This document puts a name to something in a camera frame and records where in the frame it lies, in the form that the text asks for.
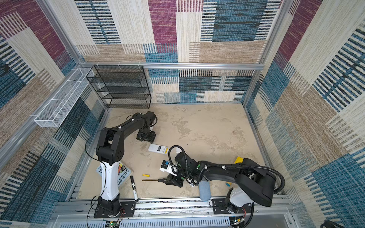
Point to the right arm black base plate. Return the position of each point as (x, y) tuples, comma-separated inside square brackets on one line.
[(219, 205)]

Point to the colourful paperback book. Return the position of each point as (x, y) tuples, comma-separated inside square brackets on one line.
[(124, 173)]

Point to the black marker pen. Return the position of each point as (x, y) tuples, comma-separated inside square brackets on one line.
[(134, 189)]

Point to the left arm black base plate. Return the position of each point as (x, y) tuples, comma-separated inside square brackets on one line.
[(126, 209)]

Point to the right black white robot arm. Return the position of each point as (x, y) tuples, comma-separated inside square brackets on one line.
[(255, 184)]

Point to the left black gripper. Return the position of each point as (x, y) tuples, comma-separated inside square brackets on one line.
[(151, 138)]

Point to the black wire shelf rack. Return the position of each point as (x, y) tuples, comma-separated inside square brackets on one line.
[(121, 86)]

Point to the white wire mesh basket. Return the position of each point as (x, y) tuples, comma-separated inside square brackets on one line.
[(58, 108)]

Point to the white remote with red buttons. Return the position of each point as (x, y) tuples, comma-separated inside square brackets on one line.
[(154, 148)]

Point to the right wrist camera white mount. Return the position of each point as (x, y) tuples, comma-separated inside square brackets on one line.
[(167, 167)]

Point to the blue grey fabric case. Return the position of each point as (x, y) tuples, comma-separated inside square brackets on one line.
[(204, 191)]

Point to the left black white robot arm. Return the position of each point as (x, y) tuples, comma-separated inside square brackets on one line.
[(110, 150)]

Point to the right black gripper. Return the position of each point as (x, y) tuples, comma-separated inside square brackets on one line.
[(176, 182)]

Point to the black yellow handled screwdriver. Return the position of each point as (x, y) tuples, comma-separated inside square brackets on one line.
[(152, 179)]

